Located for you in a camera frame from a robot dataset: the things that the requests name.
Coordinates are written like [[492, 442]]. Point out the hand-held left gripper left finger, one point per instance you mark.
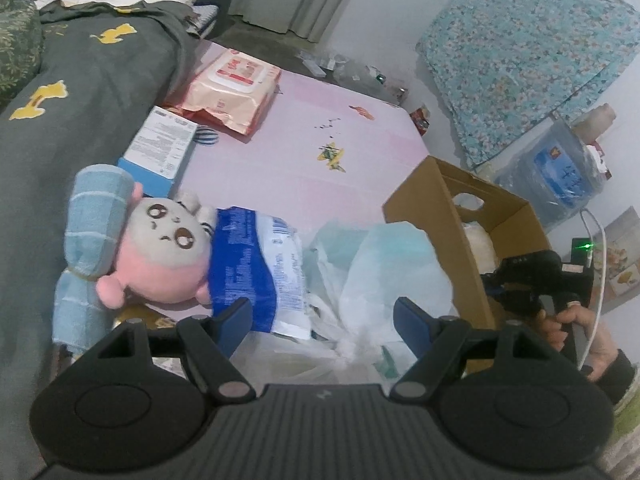
[[237, 325]]

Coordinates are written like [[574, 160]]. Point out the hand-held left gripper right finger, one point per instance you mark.
[[412, 327]]

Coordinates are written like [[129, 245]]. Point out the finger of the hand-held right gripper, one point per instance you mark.
[[492, 285]]

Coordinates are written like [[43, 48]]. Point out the brown cardboard box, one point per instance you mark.
[[430, 210]]

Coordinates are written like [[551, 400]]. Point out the person's right forearm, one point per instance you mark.
[[617, 375]]

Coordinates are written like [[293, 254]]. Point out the person's right hand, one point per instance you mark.
[[597, 345]]

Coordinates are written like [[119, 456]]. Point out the cream plush item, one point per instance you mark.
[[480, 245]]

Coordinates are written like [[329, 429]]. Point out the dark blue white packet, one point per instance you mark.
[[250, 270]]

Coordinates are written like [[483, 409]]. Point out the white plastic bag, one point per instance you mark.
[[380, 270]]

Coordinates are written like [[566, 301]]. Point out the floral printed bag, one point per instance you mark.
[[622, 260]]

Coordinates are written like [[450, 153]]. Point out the pink grey plush toy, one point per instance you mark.
[[160, 250]]

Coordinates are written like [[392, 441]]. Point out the large clear water jug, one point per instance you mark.
[[555, 170]]

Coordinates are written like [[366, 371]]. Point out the red snack packet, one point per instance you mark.
[[421, 117]]

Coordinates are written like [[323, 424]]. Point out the blue striped towel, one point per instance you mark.
[[95, 210]]

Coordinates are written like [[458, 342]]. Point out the blue white carton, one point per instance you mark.
[[160, 145]]

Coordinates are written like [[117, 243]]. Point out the pink wet wipes pack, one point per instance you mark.
[[230, 85]]

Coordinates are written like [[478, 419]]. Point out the grey blanket with yellow print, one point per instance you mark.
[[75, 135]]

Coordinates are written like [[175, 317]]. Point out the clear plastic wrappers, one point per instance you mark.
[[345, 67]]

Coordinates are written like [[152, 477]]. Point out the green patterned pillow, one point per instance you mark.
[[15, 45]]

